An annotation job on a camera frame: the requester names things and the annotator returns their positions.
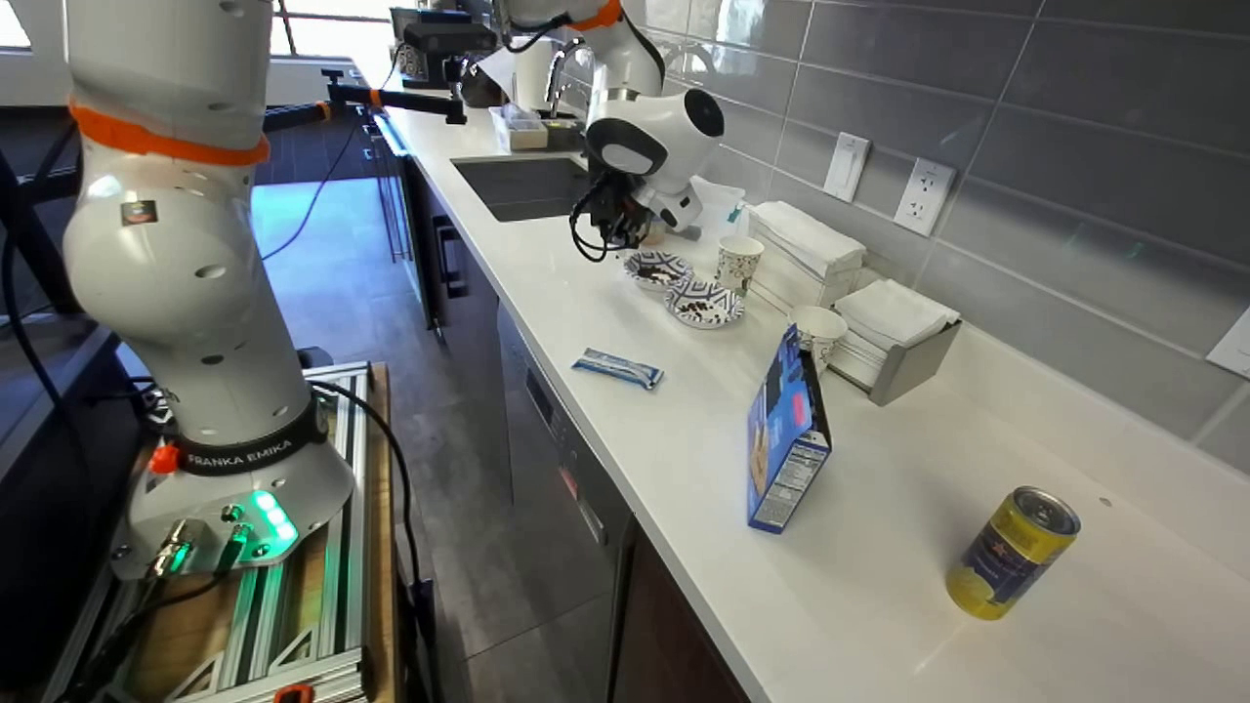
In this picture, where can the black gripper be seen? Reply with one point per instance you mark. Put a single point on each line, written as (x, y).
(632, 209)

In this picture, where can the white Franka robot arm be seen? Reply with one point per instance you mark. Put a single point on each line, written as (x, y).
(171, 261)

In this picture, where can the blue white paper bowl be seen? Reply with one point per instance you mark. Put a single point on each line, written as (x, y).
(706, 307)
(659, 272)

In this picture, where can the clear plastic container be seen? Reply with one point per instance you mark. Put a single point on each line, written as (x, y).
(723, 214)

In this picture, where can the dark kitchen sink basin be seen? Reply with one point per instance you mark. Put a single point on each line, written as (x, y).
(531, 187)

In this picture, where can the patterned paper cup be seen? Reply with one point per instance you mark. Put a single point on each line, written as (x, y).
(741, 265)

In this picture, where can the sponge holder box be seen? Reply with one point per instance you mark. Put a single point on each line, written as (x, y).
(523, 128)

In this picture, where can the chrome sink faucet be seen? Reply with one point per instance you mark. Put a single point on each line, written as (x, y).
(564, 81)

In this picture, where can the white paper towel roll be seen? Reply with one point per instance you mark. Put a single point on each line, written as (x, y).
(534, 81)

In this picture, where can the stack of white napkins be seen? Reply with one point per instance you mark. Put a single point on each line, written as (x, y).
(805, 255)

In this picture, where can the plain white paper cup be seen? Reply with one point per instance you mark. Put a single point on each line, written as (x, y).
(817, 334)

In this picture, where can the blue cardboard food box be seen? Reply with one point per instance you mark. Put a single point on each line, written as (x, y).
(786, 434)

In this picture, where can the white power outlet plate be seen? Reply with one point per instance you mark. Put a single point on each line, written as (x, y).
(925, 197)

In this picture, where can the grey under-counter dishwasher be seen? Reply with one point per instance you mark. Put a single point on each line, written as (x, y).
(559, 493)

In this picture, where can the white rectangular box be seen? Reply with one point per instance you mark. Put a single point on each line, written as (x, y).
(900, 343)

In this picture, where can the bright window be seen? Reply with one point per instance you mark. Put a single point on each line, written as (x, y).
(339, 23)

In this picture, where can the brown cabinet door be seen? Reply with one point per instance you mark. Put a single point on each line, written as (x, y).
(665, 637)

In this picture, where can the yellow labelled tin can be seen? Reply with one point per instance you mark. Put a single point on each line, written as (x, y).
(1015, 554)

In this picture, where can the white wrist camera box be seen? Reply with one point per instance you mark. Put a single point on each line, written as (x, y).
(683, 209)

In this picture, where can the white light switch plate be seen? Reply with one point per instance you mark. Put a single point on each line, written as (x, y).
(844, 166)

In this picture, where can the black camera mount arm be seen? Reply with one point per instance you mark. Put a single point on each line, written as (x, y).
(391, 100)

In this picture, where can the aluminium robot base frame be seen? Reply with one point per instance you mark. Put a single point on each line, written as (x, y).
(334, 627)

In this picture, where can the white blank wall plate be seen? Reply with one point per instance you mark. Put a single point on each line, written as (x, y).
(1232, 347)

